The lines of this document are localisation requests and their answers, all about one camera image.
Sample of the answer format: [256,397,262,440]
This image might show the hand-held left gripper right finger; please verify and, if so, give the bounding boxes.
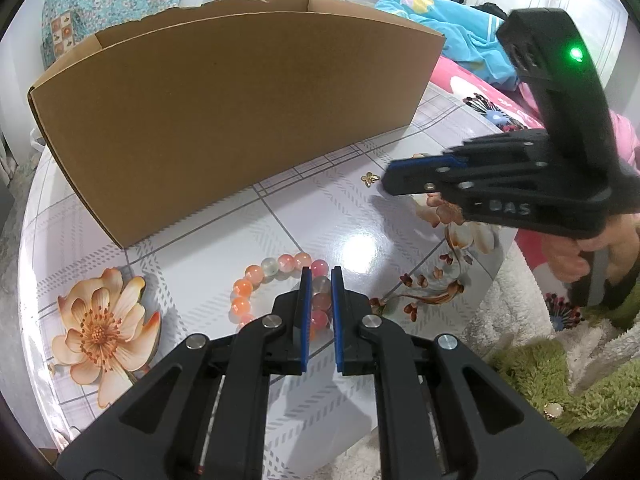
[330,265,586,480]

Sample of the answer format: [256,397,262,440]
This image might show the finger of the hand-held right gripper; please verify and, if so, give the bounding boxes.
[390,152,468,167]
[381,160,481,197]

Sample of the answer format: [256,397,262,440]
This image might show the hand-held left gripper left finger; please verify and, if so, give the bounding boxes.
[57,266,315,480]

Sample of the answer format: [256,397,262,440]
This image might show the pink orange bead bracelet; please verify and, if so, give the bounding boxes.
[230,252,333,341]

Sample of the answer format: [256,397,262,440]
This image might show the brown cardboard box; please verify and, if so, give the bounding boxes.
[27,0,447,250]

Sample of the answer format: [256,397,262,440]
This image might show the person's right hand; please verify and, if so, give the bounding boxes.
[541,209,640,286]

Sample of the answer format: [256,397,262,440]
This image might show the pink floral bedsheet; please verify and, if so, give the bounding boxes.
[429,55,640,333]

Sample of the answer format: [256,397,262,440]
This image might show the blue cartoon blanket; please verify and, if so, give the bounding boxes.
[375,0,523,86]

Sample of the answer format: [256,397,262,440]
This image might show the floral print table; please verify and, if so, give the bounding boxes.
[17,80,521,453]

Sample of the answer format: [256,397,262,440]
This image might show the green fluffy cloth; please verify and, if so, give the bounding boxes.
[487,280,640,463]

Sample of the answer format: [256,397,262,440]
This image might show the checkered patch cloth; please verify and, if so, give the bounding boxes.
[50,12,81,53]

